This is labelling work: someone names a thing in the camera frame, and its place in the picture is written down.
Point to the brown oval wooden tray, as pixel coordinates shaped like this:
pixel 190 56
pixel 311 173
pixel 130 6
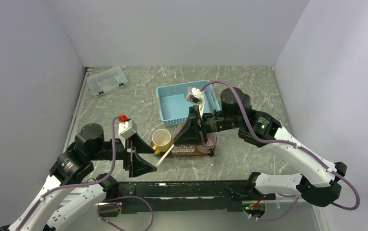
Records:
pixel 197 153

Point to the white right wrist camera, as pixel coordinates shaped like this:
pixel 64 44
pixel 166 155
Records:
pixel 196 97

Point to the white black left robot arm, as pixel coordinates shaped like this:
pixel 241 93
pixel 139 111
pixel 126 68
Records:
pixel 71 168

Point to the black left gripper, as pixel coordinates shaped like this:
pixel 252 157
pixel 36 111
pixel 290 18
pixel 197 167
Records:
pixel 138 166

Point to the yellow mug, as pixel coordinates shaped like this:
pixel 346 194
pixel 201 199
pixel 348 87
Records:
pixel 161 140

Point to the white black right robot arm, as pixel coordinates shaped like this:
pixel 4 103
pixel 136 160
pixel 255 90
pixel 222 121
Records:
pixel 317 179

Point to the clear plastic compartment box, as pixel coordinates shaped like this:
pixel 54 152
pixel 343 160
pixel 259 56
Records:
pixel 107 81

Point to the aluminium rail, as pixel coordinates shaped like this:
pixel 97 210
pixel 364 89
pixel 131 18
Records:
pixel 75 111

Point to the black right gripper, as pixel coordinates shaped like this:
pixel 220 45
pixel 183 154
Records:
pixel 190 134

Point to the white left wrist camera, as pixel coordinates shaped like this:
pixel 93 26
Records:
pixel 126 129

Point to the purple mug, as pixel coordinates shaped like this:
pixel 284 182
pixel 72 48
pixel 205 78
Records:
pixel 212 143

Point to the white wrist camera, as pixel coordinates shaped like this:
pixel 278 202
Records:
pixel 126 129
pixel 196 97

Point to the light blue plastic basket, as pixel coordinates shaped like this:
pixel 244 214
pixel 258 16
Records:
pixel 173 108

